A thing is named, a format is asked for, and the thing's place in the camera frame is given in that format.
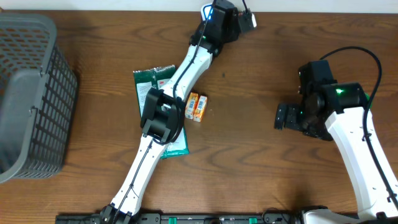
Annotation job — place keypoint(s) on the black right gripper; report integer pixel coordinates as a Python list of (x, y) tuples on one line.
[(291, 119)]

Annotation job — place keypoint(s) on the orange small box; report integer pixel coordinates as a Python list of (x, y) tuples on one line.
[(200, 109), (191, 105)]

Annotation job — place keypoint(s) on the white barcode scanner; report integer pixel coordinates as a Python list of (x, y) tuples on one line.
[(206, 11)]

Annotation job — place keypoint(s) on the black mounting rail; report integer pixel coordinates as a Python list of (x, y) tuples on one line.
[(156, 218)]

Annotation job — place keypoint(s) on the green white snack bag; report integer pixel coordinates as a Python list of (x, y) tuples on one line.
[(156, 78)]

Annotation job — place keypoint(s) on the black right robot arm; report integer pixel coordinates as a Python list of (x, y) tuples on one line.
[(333, 111)]

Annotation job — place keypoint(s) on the grey plastic basket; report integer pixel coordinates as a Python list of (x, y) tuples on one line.
[(39, 91)]

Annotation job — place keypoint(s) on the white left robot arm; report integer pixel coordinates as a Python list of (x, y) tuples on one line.
[(162, 118)]

